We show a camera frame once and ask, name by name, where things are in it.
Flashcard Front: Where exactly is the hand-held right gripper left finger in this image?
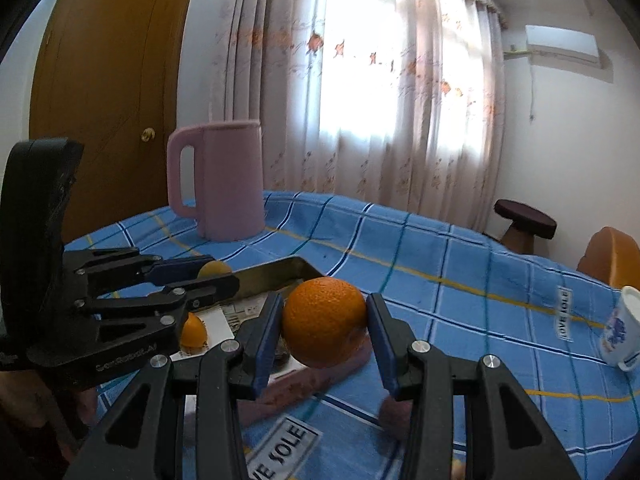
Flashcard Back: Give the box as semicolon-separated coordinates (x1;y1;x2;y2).
64;292;286;480

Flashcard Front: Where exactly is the dark round stool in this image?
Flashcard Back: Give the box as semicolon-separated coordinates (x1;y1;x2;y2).
493;199;558;255

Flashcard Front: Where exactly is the white printed mug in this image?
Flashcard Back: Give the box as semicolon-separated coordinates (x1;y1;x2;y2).
598;286;640;372

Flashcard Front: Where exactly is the small yellow citrus fruit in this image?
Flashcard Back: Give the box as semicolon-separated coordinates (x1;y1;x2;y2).
197;260;234;279

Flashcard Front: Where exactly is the brown wooden door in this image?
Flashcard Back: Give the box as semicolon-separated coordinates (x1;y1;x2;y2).
29;0;202;244

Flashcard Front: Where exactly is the white air conditioner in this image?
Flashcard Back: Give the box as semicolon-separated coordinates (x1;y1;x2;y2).
524;24;600;65

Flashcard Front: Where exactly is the blue plaid blanket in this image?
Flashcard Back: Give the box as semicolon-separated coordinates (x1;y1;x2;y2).
64;190;640;480

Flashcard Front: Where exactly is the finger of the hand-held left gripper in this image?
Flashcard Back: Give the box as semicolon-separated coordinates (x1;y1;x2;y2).
74;274;241;361
64;247;217;292

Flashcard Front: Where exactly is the pink pitcher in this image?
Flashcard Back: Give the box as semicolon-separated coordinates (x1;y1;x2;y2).
166;119;266;242

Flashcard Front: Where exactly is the orange chair back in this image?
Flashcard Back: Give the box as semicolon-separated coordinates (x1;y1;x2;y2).
577;226;640;291

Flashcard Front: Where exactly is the large orange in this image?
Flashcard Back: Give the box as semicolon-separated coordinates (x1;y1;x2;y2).
282;276;369;370

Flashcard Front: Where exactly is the small orange tangerine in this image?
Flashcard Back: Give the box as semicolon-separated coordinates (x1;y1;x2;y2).
179;312;209;350

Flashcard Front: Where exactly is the sheer floral curtain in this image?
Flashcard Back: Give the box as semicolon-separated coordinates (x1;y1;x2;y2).
209;0;507;234

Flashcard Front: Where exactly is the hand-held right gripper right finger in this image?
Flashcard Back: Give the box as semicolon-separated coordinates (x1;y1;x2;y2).
366;292;582;480

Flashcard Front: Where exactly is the pink tray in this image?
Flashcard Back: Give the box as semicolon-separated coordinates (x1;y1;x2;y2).
170;256;374;427

